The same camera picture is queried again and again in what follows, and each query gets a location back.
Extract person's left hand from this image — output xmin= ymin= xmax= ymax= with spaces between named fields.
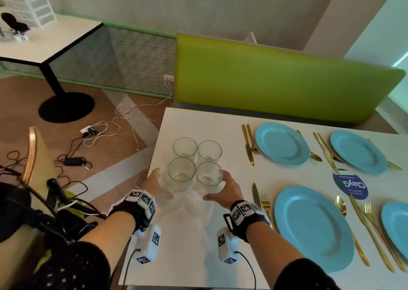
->
xmin=135 ymin=168 xmax=174 ymax=206

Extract grey wire mesh panel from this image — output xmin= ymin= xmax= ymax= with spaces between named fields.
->
xmin=51 ymin=24 xmax=178 ymax=98

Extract blue plate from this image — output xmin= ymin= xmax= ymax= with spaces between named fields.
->
xmin=381 ymin=201 xmax=408 ymax=262
xmin=254 ymin=122 xmax=310 ymax=167
xmin=274 ymin=186 xmax=355 ymax=273
xmin=330 ymin=130 xmax=388 ymax=175

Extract black marker wrist strap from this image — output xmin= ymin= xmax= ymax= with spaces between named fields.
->
xmin=223 ymin=200 xmax=272 ymax=243
xmin=108 ymin=189 xmax=157 ymax=233

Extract blue round sticker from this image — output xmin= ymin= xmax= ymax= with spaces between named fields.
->
xmin=332 ymin=169 xmax=370 ymax=201

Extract green bench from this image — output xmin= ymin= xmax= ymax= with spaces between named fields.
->
xmin=174 ymin=32 xmax=406 ymax=125

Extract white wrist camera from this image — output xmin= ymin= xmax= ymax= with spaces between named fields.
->
xmin=216 ymin=226 xmax=242 ymax=264
xmin=136 ymin=224 xmax=162 ymax=265

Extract clear drinking glass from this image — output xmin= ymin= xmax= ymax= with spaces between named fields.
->
xmin=195 ymin=161 xmax=224 ymax=195
xmin=197 ymin=140 xmax=223 ymax=163
xmin=168 ymin=158 xmax=197 ymax=192
xmin=172 ymin=137 xmax=198 ymax=160

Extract person's left forearm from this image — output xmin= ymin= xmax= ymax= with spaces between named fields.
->
xmin=81 ymin=211 xmax=136 ymax=268

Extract black knitted sleeve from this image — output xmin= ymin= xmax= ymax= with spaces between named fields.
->
xmin=19 ymin=241 xmax=111 ymax=290
xmin=273 ymin=258 xmax=342 ymax=290

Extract white floor cable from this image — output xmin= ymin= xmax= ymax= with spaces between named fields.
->
xmin=114 ymin=79 xmax=174 ymax=120
xmin=82 ymin=118 xmax=141 ymax=153

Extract black floor cable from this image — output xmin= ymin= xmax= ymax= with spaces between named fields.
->
xmin=6 ymin=133 xmax=93 ymax=185

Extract white side table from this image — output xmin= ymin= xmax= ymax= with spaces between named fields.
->
xmin=0 ymin=12 xmax=104 ymax=124

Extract person's right hand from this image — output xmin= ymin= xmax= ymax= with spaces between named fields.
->
xmin=202 ymin=170 xmax=244 ymax=210

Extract white roller blind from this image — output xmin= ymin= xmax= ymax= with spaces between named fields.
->
xmin=390 ymin=52 xmax=408 ymax=115

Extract black camera cable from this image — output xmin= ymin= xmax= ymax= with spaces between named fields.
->
xmin=122 ymin=249 xmax=142 ymax=290
xmin=233 ymin=251 xmax=257 ymax=290

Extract black cable bundle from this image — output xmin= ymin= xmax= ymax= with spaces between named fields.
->
xmin=0 ymin=165 xmax=108 ymax=246

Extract person's right forearm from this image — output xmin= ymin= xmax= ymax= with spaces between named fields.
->
xmin=245 ymin=222 xmax=305 ymax=281

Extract gold framed chair back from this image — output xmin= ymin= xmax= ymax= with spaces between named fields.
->
xmin=19 ymin=126 xmax=64 ymax=201

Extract white drawer unit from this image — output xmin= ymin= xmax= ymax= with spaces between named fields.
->
xmin=0 ymin=0 xmax=58 ymax=28

